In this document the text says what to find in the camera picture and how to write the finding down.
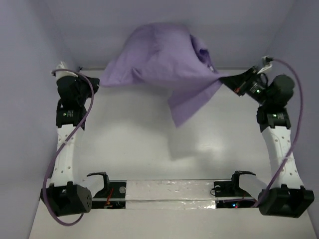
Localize purple t shirt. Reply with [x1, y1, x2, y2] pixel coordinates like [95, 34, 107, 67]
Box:
[100, 23, 223, 127]

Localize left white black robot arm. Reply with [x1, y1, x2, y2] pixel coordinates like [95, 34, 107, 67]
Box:
[40, 75, 110, 218]

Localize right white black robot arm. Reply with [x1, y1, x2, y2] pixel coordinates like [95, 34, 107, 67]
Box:
[220, 68, 315, 218]

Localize silver foil strip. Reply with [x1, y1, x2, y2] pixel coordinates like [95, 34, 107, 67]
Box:
[125, 180, 216, 210]

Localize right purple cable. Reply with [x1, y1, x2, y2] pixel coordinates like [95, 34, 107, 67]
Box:
[251, 57, 305, 209]

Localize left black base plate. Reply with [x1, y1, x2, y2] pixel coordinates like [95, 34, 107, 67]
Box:
[92, 181, 127, 209]

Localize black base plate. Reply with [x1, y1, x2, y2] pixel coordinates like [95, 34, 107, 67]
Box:
[210, 180, 256, 209]
[92, 181, 127, 209]

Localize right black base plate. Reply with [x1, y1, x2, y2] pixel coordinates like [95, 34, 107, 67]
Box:
[210, 180, 256, 209]

